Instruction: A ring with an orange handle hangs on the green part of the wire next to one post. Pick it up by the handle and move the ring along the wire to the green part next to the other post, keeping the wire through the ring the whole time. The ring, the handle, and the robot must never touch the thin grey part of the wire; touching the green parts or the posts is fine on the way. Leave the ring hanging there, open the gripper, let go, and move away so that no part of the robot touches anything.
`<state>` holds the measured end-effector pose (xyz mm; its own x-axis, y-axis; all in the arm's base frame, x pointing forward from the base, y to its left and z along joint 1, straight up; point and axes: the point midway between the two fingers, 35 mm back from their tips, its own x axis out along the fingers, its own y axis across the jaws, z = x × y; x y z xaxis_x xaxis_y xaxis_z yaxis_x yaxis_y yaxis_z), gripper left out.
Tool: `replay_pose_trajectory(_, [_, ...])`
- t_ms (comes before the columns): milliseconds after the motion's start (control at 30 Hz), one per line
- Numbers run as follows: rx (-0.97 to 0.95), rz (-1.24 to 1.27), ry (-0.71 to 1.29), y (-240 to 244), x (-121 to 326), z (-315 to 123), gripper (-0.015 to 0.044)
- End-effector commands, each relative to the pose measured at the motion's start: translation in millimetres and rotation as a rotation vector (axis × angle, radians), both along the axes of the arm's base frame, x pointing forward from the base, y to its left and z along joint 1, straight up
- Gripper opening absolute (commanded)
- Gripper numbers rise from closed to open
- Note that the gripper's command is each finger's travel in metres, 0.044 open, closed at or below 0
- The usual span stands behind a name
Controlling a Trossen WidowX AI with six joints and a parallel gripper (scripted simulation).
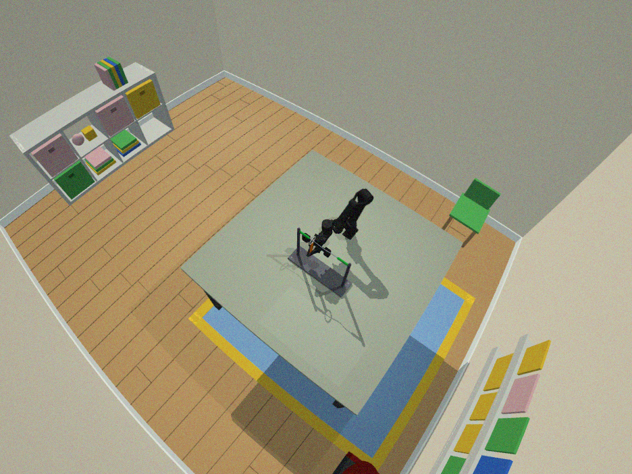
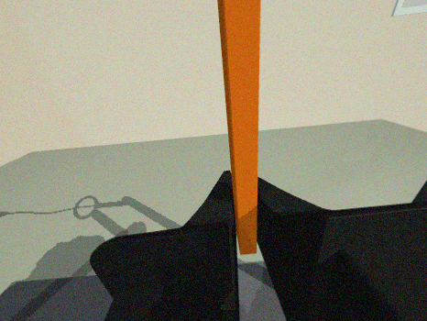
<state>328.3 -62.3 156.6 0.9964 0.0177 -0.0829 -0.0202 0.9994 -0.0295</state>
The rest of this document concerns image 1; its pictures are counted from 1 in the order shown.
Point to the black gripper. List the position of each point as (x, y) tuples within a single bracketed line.
[(317, 248)]

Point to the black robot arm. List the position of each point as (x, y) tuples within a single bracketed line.
[(347, 219)]

